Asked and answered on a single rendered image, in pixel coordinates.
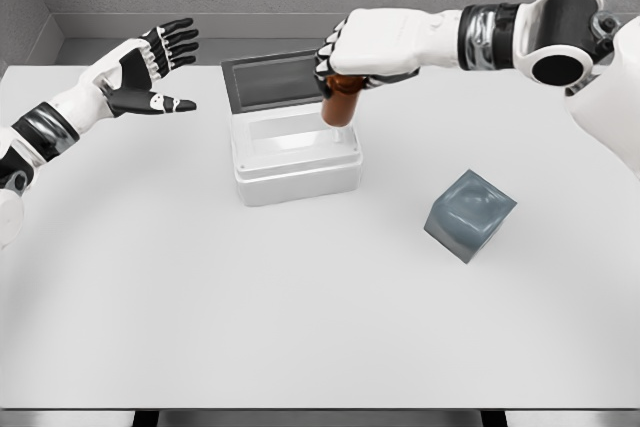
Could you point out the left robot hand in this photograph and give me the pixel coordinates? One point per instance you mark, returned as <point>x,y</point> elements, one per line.
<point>131,72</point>

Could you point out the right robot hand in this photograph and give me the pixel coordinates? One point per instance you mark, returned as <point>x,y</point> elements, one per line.
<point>380,42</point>

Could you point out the brown bottle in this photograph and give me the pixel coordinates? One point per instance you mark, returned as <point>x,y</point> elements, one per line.
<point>341,103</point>

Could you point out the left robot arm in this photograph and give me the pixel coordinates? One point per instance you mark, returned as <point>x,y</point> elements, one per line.
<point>47,132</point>

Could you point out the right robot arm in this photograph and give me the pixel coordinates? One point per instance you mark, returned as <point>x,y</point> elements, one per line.
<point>545,42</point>

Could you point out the grey box lid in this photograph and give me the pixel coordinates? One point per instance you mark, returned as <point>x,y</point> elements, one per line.
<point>272,83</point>

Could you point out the white box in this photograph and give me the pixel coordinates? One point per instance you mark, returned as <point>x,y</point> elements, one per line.
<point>296,157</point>

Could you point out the grey cube block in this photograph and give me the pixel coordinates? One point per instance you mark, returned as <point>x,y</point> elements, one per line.
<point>470,214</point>

